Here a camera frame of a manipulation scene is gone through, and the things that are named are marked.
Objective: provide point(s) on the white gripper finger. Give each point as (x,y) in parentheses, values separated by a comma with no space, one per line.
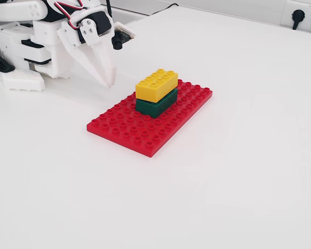
(80,55)
(103,59)

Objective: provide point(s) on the yellow lego brick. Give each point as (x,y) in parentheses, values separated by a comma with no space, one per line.
(147,94)

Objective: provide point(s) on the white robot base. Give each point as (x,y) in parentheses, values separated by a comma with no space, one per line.
(18,80)

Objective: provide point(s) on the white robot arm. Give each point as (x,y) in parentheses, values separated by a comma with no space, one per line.
(49,52)

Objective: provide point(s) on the red lego baseplate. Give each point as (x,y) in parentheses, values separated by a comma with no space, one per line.
(119,129)

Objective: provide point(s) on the green lego brick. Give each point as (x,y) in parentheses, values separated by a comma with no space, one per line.
(155,110)

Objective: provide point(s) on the black power plug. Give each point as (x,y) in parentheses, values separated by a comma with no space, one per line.
(298,16)

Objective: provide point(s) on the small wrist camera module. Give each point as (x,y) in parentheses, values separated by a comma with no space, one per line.
(123,32)

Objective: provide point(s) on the white wall socket strip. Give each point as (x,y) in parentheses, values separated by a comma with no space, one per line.
(287,15)

